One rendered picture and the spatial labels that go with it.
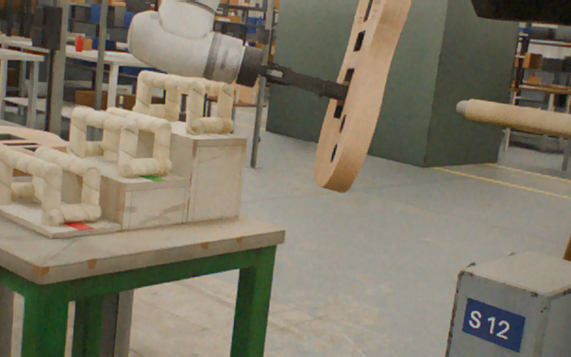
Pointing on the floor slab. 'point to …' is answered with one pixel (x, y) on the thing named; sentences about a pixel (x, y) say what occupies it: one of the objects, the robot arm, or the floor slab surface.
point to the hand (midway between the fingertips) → (342, 93)
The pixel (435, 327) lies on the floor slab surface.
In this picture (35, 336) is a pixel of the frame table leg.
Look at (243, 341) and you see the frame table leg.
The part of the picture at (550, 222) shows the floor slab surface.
